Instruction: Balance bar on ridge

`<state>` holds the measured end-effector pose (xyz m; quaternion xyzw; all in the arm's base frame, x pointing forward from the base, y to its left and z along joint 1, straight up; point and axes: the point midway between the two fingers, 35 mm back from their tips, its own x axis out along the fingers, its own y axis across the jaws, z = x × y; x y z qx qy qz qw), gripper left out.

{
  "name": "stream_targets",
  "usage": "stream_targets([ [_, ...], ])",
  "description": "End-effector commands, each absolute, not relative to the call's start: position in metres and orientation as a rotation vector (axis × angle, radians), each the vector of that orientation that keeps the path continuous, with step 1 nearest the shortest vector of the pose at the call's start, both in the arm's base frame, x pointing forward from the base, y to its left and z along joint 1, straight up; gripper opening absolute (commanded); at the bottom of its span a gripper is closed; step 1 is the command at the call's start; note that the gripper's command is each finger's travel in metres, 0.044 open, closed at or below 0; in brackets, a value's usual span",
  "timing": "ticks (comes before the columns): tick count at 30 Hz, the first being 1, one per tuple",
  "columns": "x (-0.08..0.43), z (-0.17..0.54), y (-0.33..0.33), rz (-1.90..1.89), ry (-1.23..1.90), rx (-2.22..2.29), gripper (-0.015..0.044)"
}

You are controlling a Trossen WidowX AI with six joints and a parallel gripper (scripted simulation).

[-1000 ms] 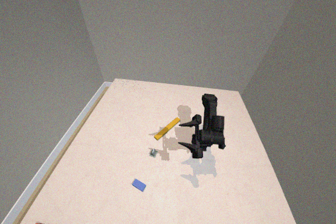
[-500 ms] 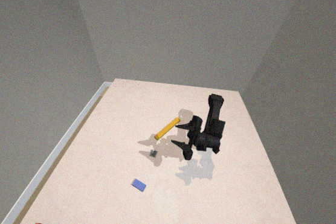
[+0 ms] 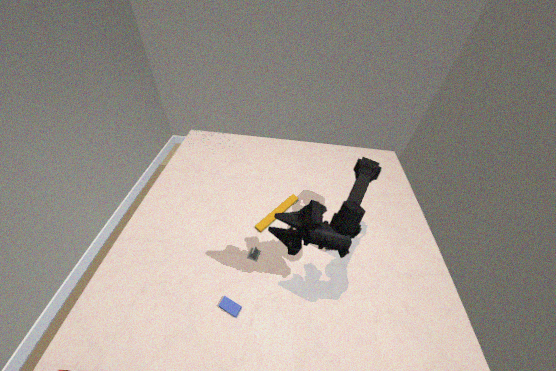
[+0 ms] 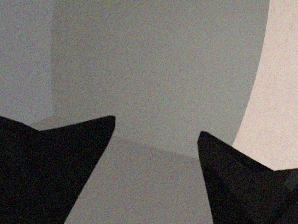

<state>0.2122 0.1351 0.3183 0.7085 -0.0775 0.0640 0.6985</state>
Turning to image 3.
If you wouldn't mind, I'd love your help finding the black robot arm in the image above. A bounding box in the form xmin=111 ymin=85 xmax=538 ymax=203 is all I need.
xmin=325 ymin=157 xmax=381 ymax=258

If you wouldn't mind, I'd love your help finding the blue rectangular block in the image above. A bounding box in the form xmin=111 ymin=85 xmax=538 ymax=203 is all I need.
xmin=219 ymin=296 xmax=242 ymax=318

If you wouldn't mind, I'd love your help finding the yellow bar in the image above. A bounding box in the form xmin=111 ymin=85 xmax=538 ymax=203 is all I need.
xmin=255 ymin=194 xmax=298 ymax=232

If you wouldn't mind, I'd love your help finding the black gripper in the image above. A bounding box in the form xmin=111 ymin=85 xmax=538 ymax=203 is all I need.
xmin=268 ymin=200 xmax=333 ymax=256

